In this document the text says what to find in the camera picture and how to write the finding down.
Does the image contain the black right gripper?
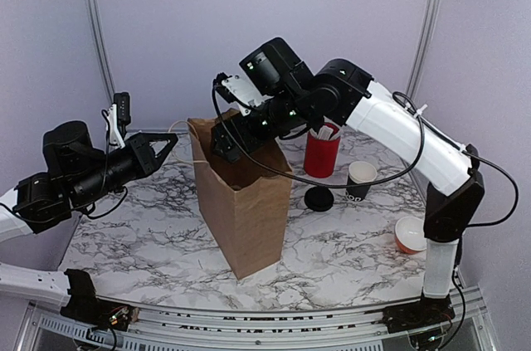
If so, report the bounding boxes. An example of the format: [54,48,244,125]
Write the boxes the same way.
[209,86,310,163]

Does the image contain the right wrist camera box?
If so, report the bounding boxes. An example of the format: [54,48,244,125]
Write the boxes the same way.
[213,37,314,115]

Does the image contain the white sugar stick packets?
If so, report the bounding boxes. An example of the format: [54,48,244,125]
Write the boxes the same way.
[309,123,340,141]

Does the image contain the aluminium frame post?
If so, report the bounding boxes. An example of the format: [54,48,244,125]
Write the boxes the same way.
[86,0,115,102]
[406,0,441,99]

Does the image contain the black plastic cup lids stack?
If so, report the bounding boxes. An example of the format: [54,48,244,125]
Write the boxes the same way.
[304,186,334,212]

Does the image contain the black stacked paper cup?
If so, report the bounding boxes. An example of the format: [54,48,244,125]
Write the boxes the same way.
[345,161,378,202]

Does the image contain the orange white bowl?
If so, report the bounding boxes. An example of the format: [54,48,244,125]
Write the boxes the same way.
[394,217,426,255]

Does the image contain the brown paper bag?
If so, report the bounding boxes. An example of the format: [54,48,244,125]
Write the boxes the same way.
[168,118,292,280]

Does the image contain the aluminium frame post right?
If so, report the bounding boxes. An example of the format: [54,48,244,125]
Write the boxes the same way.
[406,0,441,99]

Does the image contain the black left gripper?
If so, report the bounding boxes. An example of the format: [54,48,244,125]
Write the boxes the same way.
[71,131,178,209]

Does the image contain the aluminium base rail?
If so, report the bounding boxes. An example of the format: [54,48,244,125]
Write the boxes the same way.
[14,287,500,350]

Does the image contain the aluminium frame post left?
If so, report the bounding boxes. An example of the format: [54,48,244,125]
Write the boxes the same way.
[86,0,115,102]

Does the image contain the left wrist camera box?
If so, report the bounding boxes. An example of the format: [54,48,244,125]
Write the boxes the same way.
[103,91,131,149]

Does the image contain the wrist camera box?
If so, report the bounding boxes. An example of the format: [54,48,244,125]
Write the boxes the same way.
[103,91,131,149]
[213,37,314,115]

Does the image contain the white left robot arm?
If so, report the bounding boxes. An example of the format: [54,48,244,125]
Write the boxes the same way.
[1,120,178,330]

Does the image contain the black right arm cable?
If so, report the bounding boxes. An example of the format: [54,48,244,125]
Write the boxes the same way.
[211,76,519,227]

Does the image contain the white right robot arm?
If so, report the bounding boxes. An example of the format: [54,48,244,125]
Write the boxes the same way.
[212,57,485,333]

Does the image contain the red cylindrical canister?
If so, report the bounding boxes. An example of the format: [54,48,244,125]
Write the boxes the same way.
[304,123,340,178]

